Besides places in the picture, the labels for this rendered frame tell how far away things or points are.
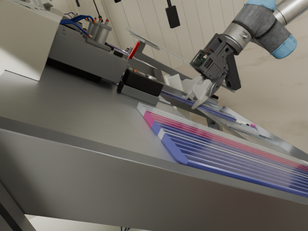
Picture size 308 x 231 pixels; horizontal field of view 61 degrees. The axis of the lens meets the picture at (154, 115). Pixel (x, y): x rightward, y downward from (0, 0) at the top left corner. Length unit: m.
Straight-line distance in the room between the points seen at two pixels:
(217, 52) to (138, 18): 3.14
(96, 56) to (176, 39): 3.64
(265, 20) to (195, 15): 3.49
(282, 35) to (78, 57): 0.57
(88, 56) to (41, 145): 0.33
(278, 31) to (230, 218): 0.63
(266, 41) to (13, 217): 0.75
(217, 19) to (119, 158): 4.34
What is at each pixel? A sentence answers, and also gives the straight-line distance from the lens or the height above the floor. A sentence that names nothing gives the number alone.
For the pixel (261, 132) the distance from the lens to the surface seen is 0.91.
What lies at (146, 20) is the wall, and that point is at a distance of 3.90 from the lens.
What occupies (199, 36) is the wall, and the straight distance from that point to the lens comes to 4.32.
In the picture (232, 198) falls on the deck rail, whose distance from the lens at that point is 0.27.
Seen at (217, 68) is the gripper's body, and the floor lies 0.98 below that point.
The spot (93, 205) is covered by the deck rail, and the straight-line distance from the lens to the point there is 0.22.
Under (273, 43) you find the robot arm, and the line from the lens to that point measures 0.83.
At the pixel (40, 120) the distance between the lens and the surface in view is 0.25.
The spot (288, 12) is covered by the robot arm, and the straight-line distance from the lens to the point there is 0.97.
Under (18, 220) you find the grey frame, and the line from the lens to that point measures 0.21.
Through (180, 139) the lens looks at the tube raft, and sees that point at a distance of 0.33.
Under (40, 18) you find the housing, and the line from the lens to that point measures 0.36.
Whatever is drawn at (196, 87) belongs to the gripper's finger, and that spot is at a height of 0.96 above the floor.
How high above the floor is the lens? 1.24
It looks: 26 degrees down
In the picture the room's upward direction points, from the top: 19 degrees counter-clockwise
